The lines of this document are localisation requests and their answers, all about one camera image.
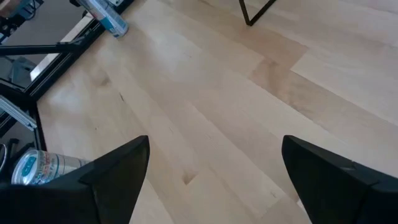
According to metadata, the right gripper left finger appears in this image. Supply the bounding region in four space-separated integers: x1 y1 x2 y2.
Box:
0 135 151 224

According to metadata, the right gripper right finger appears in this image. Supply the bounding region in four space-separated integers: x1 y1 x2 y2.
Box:
281 134 398 224

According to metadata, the silver blue Red Bull can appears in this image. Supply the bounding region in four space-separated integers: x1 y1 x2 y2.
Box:
76 0 130 39
11 148 93 187

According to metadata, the silver aluminium extrusion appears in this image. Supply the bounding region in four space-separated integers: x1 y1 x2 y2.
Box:
0 95 38 131

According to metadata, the wooden shelf black metal frame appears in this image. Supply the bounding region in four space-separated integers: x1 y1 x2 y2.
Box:
238 0 277 27

